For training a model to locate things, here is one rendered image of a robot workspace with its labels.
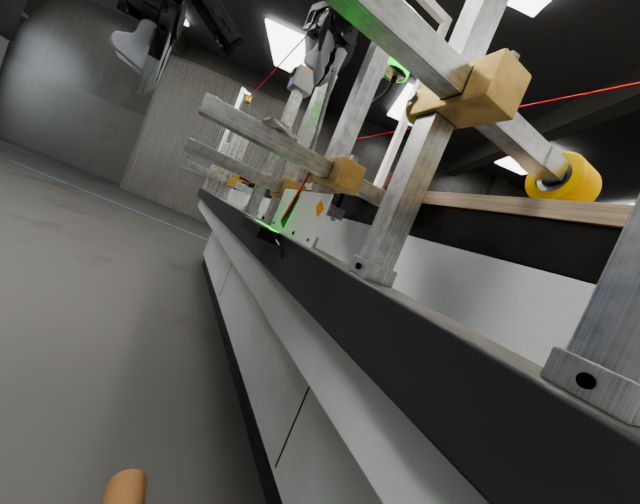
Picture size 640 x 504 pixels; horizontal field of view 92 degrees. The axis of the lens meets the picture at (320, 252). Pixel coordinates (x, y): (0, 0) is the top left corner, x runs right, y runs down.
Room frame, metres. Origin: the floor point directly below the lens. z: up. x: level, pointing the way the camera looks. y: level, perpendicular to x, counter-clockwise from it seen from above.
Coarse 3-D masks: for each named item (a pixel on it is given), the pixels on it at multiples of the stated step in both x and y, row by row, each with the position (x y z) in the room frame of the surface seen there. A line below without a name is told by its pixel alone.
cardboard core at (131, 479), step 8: (120, 472) 0.65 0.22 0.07; (128, 472) 0.65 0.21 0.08; (136, 472) 0.66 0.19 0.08; (112, 480) 0.64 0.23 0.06; (120, 480) 0.63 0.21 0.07; (128, 480) 0.63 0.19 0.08; (136, 480) 0.64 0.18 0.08; (144, 480) 0.66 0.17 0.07; (112, 488) 0.62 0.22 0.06; (120, 488) 0.61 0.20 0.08; (128, 488) 0.62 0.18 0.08; (136, 488) 0.62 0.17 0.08; (144, 488) 0.64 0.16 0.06; (104, 496) 0.61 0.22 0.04; (112, 496) 0.60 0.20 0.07; (120, 496) 0.60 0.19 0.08; (128, 496) 0.60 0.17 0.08; (136, 496) 0.61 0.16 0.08; (144, 496) 0.63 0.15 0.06
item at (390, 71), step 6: (390, 66) 0.63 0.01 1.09; (396, 66) 0.62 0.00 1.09; (384, 72) 0.62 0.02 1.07; (390, 72) 0.64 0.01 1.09; (396, 72) 0.64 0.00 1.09; (402, 72) 0.63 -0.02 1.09; (390, 78) 0.66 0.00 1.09; (396, 78) 0.65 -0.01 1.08; (402, 78) 0.65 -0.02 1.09; (390, 84) 0.65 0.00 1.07; (378, 96) 0.65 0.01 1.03; (372, 102) 0.64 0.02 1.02
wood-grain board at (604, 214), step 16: (336, 192) 1.01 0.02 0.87; (432, 192) 0.65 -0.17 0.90; (464, 208) 0.57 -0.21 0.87; (480, 208) 0.54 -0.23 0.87; (496, 208) 0.51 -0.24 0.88; (512, 208) 0.49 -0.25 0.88; (528, 208) 0.47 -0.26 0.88; (544, 208) 0.45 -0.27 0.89; (560, 208) 0.43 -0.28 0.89; (576, 208) 0.41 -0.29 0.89; (592, 208) 0.40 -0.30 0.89; (608, 208) 0.38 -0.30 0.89; (624, 208) 0.37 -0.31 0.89; (592, 224) 0.40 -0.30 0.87; (608, 224) 0.38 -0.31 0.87; (624, 224) 0.37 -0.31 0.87
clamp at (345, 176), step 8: (336, 160) 0.56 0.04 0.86; (344, 160) 0.54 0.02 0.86; (336, 168) 0.55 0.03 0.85; (344, 168) 0.54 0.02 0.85; (352, 168) 0.55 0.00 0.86; (360, 168) 0.55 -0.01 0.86; (312, 176) 0.63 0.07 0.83; (328, 176) 0.57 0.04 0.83; (336, 176) 0.54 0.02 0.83; (344, 176) 0.54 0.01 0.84; (352, 176) 0.55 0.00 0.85; (360, 176) 0.56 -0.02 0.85; (328, 184) 0.57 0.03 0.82; (336, 184) 0.54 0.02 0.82; (344, 184) 0.55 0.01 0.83; (352, 184) 0.55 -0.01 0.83; (344, 192) 0.59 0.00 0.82; (352, 192) 0.56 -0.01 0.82
